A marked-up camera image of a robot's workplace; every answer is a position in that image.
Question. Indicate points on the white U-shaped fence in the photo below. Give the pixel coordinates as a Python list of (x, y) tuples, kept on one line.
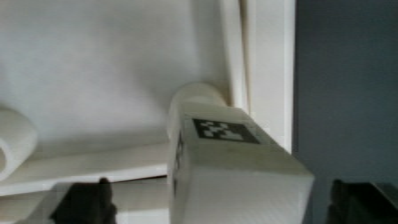
[(269, 45)]

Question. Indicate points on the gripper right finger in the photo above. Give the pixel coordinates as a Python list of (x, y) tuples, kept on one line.
[(359, 205)]

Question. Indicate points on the white square tabletop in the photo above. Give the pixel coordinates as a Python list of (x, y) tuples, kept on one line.
[(98, 56)]

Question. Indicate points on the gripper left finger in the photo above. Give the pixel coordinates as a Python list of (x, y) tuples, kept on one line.
[(86, 207)]

